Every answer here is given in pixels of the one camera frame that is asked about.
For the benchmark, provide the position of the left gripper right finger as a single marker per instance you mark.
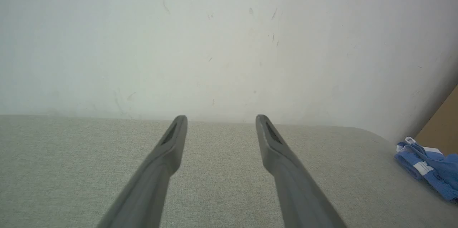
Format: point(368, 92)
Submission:
point(293, 188)

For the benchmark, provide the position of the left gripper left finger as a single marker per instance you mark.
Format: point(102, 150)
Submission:
point(154, 185)

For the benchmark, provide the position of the blue shorts with white trim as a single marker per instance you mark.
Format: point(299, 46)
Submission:
point(436, 170)

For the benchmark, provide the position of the grey fabric sofa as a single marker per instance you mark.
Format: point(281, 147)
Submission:
point(222, 185)

